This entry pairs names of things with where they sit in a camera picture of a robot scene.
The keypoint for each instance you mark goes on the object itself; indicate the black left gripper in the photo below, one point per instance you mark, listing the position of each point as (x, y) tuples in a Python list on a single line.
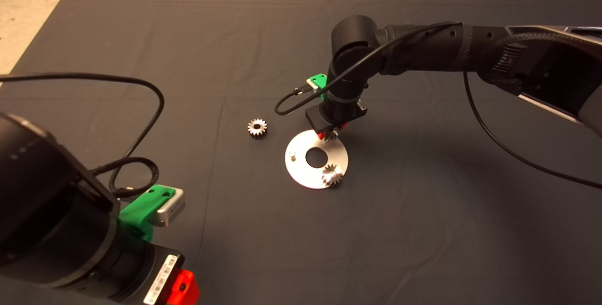
[(140, 276)]

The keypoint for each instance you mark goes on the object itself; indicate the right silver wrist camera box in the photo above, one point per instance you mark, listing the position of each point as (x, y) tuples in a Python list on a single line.
[(311, 84)]

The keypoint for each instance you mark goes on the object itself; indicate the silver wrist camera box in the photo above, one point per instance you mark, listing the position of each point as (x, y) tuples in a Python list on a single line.
[(311, 84), (170, 208)]

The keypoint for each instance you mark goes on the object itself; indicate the left green camera mount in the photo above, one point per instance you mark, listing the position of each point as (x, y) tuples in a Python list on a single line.
[(138, 208)]

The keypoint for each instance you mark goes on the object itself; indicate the dark grey table cloth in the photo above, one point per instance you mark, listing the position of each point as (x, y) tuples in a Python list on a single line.
[(301, 248)]

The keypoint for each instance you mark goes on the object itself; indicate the right green camera mount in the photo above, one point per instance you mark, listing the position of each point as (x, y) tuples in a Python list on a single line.
[(320, 80)]

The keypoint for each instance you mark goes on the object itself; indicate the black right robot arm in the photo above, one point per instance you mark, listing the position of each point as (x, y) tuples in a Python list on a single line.
[(355, 30)]

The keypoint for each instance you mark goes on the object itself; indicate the round metal carrier plate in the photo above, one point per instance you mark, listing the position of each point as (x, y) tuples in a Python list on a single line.
[(301, 173)]

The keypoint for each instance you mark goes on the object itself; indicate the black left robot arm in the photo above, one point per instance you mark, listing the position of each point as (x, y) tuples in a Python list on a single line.
[(47, 201)]

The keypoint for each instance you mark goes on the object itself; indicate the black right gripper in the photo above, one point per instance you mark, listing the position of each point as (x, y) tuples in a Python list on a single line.
[(335, 118)]

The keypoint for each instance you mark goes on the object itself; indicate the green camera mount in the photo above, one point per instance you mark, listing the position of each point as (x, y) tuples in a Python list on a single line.
[(320, 80), (138, 208)]

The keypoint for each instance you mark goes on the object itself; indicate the small steel planetary gear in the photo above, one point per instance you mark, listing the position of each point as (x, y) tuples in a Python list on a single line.
[(332, 176), (257, 129), (330, 135)]

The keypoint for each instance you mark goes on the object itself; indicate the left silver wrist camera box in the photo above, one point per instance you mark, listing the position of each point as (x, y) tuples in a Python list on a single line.
[(170, 208)]

